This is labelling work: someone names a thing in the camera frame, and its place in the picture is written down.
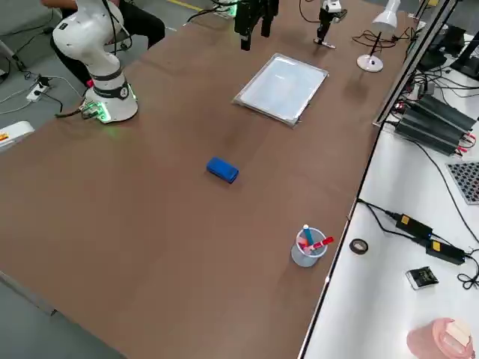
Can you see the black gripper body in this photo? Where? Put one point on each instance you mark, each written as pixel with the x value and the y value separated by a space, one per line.
pixel 254 7
pixel 325 18

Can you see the white marker blue cap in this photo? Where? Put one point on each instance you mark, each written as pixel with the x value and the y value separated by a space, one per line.
pixel 330 45

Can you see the blue whiteboard eraser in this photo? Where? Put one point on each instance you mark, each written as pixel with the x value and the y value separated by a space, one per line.
pixel 222 170

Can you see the silver-framed whiteboard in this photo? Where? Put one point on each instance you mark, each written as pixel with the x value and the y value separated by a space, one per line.
pixel 280 89

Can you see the blue marker white tip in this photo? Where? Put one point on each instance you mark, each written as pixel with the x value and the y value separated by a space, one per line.
pixel 308 235

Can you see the red marker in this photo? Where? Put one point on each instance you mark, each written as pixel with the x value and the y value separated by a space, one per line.
pixel 322 244

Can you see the white desk lamp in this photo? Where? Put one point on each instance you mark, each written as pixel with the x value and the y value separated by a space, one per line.
pixel 385 16

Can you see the red-lit circuit board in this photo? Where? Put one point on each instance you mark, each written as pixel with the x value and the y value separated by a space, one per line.
pixel 399 107

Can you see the black finned power supply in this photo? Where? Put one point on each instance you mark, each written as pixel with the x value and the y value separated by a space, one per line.
pixel 441 112
pixel 426 134

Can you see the black computer monitor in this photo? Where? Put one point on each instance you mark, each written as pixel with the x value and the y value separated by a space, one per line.
pixel 467 63

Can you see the checkered calibration board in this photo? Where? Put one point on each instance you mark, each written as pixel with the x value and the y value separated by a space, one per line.
pixel 466 183

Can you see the white power strip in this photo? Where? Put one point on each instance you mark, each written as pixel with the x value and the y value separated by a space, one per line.
pixel 35 95

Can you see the black power adapter yellow label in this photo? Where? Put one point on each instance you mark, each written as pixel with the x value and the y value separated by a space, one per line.
pixel 445 252
pixel 411 224

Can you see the black tape roll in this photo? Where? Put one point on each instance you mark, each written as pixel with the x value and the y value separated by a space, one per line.
pixel 351 246

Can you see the clear plastic pen cup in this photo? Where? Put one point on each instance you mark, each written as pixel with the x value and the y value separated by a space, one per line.
pixel 308 258

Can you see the white control box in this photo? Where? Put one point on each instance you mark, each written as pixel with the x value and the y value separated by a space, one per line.
pixel 15 134

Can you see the small black pouch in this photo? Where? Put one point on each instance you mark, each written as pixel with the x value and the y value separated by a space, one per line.
pixel 423 278

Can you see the white side table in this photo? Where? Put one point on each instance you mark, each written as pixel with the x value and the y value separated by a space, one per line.
pixel 374 299

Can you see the pink container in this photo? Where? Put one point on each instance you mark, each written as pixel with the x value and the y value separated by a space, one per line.
pixel 423 340

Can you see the aluminium frame post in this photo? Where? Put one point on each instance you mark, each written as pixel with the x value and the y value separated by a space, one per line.
pixel 409 63

